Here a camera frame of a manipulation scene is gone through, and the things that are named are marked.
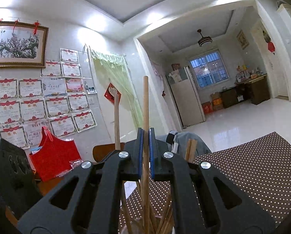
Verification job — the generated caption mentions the wooden chopstick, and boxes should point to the wooden chopstick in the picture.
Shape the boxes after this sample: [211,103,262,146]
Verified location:
[185,139,197,163]
[114,92,121,151]
[121,184,133,234]
[142,75,150,234]

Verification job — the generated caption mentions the plastic wrapped packet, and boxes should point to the plastic wrapped packet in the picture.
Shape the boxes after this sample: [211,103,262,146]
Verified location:
[69,159,83,170]

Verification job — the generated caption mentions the red gift bag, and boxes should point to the red gift bag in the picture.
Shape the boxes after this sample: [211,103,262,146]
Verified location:
[29,126,82,182]

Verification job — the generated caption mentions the brown wooden chair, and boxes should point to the brown wooden chair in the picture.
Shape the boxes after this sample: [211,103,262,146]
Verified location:
[93,142,125,163]

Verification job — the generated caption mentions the grey jacket on chair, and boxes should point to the grey jacket on chair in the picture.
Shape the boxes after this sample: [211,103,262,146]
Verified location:
[156,130,212,158]

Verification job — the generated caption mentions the brown polka dot mat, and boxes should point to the brown polka dot mat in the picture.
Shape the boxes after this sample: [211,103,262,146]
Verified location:
[117,131,291,229]

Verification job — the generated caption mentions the beige refrigerator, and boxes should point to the beige refrigerator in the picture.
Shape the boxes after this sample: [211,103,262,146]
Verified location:
[166,66,206,128]

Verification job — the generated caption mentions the dark wooden desk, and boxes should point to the dark wooden desk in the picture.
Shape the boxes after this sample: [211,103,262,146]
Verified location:
[220,74,271,108]

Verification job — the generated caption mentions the framed blossom painting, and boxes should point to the framed blossom painting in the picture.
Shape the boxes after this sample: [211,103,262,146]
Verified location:
[0,20,49,68]

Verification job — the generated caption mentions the barred window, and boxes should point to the barred window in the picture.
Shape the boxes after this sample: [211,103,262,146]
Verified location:
[189,49,229,88]

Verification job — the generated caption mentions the green curtain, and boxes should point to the green curtain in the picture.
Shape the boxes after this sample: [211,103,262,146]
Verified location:
[89,48,143,128]

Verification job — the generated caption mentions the black ceiling lamp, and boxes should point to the black ceiling lamp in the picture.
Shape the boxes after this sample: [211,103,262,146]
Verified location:
[197,29,213,47]

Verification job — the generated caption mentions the red diamond wall decoration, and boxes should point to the red diamond wall decoration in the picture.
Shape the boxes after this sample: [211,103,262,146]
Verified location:
[104,83,121,104]

